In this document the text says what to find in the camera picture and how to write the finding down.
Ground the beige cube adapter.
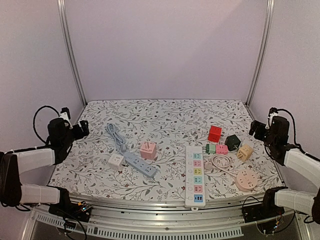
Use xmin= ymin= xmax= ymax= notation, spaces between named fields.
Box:
xmin=236 ymin=144 xmax=253 ymax=162

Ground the dark green cube socket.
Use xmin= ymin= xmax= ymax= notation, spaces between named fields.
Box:
xmin=224 ymin=134 xmax=241 ymax=152

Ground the grey-blue cable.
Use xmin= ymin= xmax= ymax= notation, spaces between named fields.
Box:
xmin=105 ymin=122 xmax=128 ymax=154

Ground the pink plug adapter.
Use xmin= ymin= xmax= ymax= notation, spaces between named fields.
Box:
xmin=215 ymin=144 xmax=229 ymax=155

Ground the red cube socket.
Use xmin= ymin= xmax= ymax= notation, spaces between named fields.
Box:
xmin=207 ymin=125 xmax=222 ymax=143

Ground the round pink socket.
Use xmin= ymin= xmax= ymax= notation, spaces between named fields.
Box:
xmin=235 ymin=169 xmax=258 ymax=192

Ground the white cube adapter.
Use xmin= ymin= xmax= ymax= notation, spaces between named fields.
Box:
xmin=107 ymin=153 xmax=125 ymax=171

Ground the green cube adapter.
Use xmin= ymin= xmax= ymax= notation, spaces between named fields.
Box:
xmin=205 ymin=143 xmax=216 ymax=154

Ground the white cable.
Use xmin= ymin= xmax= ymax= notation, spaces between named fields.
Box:
xmin=203 ymin=153 xmax=238 ymax=177

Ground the blue power strip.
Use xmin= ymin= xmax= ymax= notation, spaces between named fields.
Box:
xmin=123 ymin=152 xmax=157 ymax=178

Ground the pink cube adapter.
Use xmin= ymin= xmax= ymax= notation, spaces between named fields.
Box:
xmin=140 ymin=141 xmax=157 ymax=160

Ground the white long power strip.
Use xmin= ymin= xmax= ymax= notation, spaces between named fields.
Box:
xmin=184 ymin=132 xmax=206 ymax=211

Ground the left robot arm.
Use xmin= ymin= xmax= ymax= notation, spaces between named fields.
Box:
xmin=0 ymin=107 xmax=92 ymax=222

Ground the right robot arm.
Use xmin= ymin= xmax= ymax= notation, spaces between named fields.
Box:
xmin=242 ymin=107 xmax=320 ymax=224

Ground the floral tablecloth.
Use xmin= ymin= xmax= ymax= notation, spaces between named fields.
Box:
xmin=49 ymin=99 xmax=283 ymax=202

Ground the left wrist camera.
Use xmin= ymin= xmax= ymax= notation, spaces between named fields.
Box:
xmin=59 ymin=107 xmax=73 ymax=129

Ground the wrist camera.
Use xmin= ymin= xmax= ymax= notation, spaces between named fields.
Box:
xmin=265 ymin=107 xmax=279 ymax=130
xmin=59 ymin=107 xmax=73 ymax=129

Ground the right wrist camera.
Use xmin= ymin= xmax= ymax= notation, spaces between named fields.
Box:
xmin=265 ymin=107 xmax=279 ymax=130

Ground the aluminium front rail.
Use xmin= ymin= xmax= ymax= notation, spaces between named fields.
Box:
xmin=22 ymin=194 xmax=313 ymax=240

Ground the left aluminium frame post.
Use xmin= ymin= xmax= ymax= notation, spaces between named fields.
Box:
xmin=56 ymin=0 xmax=88 ymax=107

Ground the aluminium frame post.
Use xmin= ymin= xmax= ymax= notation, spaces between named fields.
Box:
xmin=56 ymin=0 xmax=88 ymax=107
xmin=245 ymin=0 xmax=275 ymax=108

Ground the right aluminium frame post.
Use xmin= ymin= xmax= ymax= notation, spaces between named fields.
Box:
xmin=245 ymin=0 xmax=275 ymax=108

